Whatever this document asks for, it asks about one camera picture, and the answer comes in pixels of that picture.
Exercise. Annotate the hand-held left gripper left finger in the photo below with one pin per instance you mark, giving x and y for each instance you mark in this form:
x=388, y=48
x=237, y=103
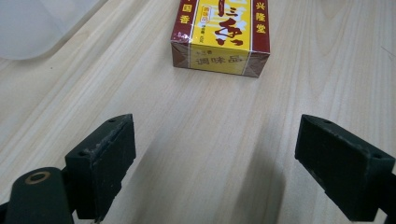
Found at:
x=102, y=168

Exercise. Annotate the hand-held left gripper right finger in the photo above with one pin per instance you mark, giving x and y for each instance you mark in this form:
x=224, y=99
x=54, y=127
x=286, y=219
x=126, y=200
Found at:
x=339, y=165

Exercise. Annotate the white translucent plastic container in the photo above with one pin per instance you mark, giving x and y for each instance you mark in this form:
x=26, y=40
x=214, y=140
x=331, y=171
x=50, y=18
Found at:
x=37, y=25

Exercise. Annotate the yellow and red seasoning box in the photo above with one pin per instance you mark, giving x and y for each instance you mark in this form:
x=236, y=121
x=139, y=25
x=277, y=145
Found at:
x=221, y=34

